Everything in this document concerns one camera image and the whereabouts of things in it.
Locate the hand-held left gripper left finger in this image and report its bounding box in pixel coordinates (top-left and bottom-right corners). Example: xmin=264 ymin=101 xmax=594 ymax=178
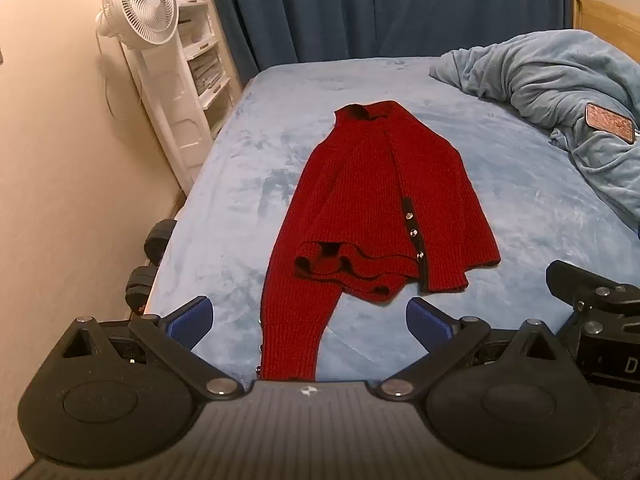
xmin=60 ymin=296 xmax=246 ymax=402

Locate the white plastic shelf unit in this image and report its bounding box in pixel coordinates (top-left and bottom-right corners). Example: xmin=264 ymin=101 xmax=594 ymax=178
xmin=125 ymin=0 xmax=246 ymax=196

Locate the blue-grey fleece blanket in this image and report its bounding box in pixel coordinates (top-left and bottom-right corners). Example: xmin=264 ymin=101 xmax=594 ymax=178
xmin=429 ymin=30 xmax=640 ymax=241

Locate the red knit cardigan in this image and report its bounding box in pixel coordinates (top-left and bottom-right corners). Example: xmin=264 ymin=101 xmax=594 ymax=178
xmin=257 ymin=101 xmax=502 ymax=381

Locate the white standing fan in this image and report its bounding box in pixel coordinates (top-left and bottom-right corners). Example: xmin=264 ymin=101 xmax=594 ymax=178
xmin=95 ymin=0 xmax=200 ymax=196

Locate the white fan cable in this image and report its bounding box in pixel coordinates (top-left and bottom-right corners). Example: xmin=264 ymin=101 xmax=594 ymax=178
xmin=97 ymin=35 xmax=146 ymax=122

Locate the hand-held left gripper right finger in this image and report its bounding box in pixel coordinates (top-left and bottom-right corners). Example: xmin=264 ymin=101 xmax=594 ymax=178
xmin=377 ymin=297 xmax=569 ymax=402

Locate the stack of papers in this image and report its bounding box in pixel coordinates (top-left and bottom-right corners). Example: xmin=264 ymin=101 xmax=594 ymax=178
xmin=190 ymin=52 xmax=227 ymax=97

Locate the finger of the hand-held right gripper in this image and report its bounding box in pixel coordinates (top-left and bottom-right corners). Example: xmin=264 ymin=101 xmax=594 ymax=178
xmin=545 ymin=259 xmax=640 ymax=335

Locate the wooden headboard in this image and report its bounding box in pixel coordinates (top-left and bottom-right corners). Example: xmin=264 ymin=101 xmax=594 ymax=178
xmin=572 ymin=0 xmax=640 ymax=63

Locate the dark blue curtain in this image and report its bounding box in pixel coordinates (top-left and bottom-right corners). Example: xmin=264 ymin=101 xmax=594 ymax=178
xmin=202 ymin=0 xmax=573 ymax=87

